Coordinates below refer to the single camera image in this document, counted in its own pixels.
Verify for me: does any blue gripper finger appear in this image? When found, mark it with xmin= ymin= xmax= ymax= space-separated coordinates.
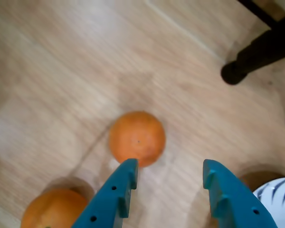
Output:
xmin=71 ymin=158 xmax=139 ymax=228
xmin=202 ymin=159 xmax=278 ymax=228

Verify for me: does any orange with green stem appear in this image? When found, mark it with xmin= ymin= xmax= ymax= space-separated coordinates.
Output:
xmin=20 ymin=188 xmax=90 ymax=228

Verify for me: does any orange with pale blemish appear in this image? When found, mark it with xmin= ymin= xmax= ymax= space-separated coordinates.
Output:
xmin=108 ymin=111 xmax=166 ymax=168

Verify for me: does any white plate with blue strokes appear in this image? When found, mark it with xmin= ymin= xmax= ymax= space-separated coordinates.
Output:
xmin=253 ymin=177 xmax=285 ymax=228

